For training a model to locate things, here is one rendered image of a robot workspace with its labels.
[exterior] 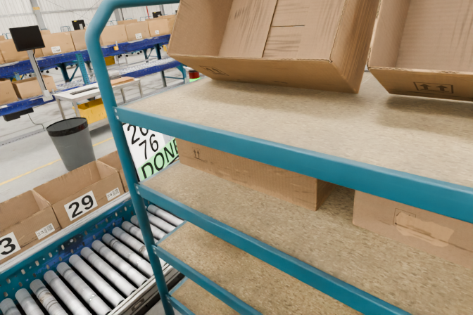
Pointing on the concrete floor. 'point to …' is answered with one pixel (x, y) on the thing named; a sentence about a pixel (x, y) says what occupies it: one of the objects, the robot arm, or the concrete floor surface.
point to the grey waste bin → (72, 142)
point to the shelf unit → (236, 239)
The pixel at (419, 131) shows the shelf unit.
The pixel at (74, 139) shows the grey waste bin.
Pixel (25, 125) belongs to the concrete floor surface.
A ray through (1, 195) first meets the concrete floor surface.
